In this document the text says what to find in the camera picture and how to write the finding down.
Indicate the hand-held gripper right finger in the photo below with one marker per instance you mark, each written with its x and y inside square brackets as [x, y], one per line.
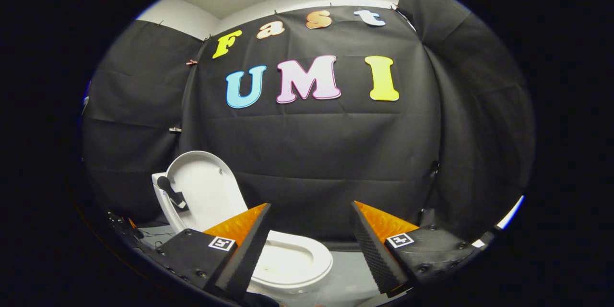
[376, 254]

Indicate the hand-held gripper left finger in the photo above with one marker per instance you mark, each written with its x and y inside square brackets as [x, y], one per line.
[247, 254]

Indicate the black backdrop cloth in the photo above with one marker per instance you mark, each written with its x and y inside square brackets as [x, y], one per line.
[326, 163]

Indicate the white panel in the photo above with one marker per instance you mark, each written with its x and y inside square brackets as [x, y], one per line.
[511, 213]

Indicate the white toilet lid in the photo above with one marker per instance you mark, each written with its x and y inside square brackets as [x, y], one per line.
[206, 187]

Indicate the white toilet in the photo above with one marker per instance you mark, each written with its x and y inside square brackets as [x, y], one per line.
[300, 261]

